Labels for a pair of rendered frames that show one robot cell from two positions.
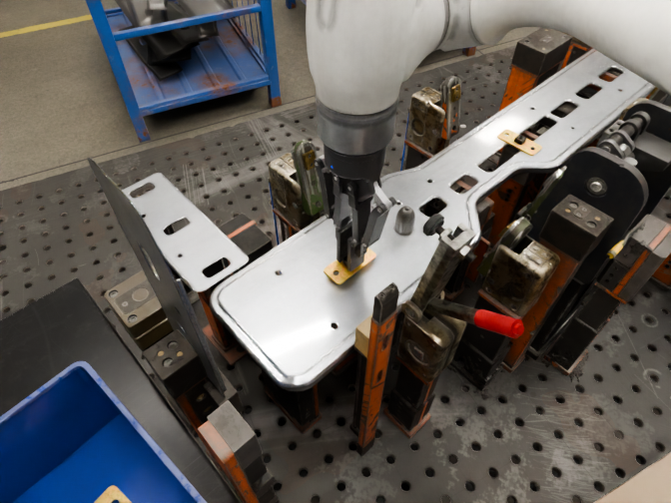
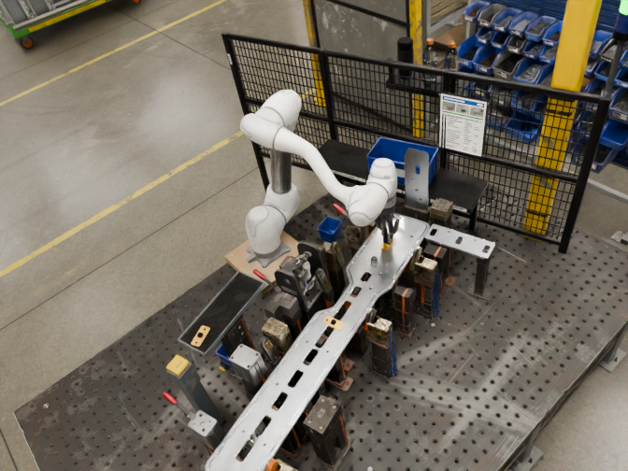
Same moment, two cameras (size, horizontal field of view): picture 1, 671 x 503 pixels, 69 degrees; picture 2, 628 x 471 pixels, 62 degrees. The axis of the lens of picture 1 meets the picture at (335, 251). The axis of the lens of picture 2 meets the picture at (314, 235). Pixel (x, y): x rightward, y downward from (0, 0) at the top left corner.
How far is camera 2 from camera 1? 2.34 m
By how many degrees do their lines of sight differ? 84
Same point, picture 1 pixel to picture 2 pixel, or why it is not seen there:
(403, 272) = (369, 249)
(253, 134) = (524, 408)
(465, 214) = (352, 277)
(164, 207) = (470, 245)
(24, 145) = not seen: outside the picture
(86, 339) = (450, 197)
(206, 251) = (441, 235)
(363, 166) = not seen: hidden behind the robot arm
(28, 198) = (612, 310)
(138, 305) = (439, 202)
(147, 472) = not seen: hidden behind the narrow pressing
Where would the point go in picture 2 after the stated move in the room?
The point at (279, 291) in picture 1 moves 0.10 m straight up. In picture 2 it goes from (407, 231) to (406, 215)
